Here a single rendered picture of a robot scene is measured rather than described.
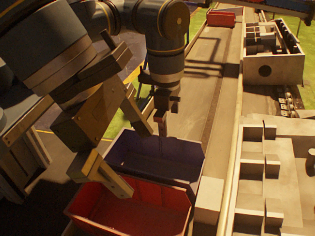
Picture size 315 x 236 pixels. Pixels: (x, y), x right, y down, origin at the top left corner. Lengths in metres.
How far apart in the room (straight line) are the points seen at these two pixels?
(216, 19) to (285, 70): 1.56
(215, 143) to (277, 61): 0.68
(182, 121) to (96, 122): 0.86
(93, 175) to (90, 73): 0.12
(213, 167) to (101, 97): 0.68
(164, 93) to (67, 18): 0.43
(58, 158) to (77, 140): 1.41
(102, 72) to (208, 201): 0.55
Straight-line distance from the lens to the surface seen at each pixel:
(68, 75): 0.26
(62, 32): 0.26
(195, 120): 1.13
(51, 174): 1.61
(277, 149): 0.80
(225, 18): 2.82
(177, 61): 0.60
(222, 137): 1.04
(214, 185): 0.74
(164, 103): 0.64
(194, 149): 0.82
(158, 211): 0.79
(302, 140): 0.86
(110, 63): 0.25
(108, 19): 0.63
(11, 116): 0.98
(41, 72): 0.26
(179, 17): 0.57
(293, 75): 1.48
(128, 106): 0.38
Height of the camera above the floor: 1.45
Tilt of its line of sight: 38 degrees down
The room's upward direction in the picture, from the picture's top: 5 degrees counter-clockwise
